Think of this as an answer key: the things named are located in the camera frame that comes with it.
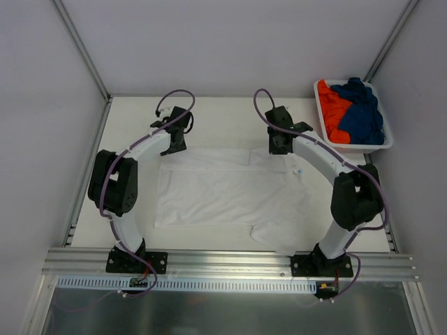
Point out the left aluminium frame post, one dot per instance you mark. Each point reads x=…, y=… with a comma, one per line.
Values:
x=74, y=35

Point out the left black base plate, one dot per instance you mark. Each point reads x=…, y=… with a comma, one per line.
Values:
x=120, y=262

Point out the white slotted cable duct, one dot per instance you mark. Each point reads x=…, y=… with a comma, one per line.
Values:
x=187, y=284

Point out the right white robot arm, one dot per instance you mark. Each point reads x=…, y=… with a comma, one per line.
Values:
x=355, y=198

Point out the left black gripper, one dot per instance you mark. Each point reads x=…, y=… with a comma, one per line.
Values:
x=173, y=149

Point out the right aluminium frame post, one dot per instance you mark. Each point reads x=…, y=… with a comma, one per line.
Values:
x=402, y=20

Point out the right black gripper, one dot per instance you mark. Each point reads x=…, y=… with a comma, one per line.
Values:
x=277, y=147

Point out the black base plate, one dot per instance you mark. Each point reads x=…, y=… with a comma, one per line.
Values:
x=120, y=262
x=317, y=266

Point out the aluminium frame post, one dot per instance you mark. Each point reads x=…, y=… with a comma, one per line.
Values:
x=74, y=35
x=402, y=20

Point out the aluminium mounting rail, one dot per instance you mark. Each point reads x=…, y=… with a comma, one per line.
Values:
x=388, y=267

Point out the orange t shirt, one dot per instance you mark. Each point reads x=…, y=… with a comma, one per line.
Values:
x=333, y=110

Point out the blue t shirt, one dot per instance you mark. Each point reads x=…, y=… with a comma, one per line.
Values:
x=362, y=121

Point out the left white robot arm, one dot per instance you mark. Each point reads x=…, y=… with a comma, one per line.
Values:
x=113, y=185

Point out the white t shirt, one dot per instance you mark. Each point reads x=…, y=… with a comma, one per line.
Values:
x=283, y=200

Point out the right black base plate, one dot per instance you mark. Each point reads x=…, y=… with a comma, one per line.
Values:
x=317, y=266

